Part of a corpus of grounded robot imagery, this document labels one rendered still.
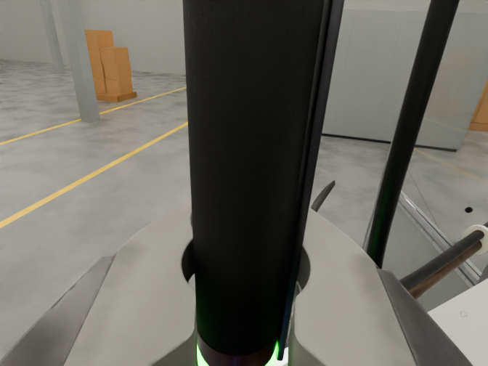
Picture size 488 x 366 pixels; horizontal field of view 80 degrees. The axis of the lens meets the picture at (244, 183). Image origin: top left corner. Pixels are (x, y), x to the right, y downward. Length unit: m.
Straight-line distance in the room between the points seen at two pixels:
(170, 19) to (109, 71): 6.08
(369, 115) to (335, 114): 0.57
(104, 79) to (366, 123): 6.19
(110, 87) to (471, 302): 8.24
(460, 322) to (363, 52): 5.14
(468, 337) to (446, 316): 0.04
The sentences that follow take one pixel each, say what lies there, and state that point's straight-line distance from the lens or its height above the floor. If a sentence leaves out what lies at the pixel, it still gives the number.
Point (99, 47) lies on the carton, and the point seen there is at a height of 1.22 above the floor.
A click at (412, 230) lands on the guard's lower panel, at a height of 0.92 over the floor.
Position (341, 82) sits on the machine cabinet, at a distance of 5.57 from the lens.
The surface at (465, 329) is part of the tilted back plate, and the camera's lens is 0.58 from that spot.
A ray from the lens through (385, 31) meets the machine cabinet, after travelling 5.56.
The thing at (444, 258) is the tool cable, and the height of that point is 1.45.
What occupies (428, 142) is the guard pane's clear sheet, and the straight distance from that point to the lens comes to 1.37.
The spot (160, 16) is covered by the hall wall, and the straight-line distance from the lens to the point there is 14.14.
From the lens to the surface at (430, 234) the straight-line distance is 1.30.
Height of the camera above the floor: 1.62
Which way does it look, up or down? 27 degrees down
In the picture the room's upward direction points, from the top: 3 degrees clockwise
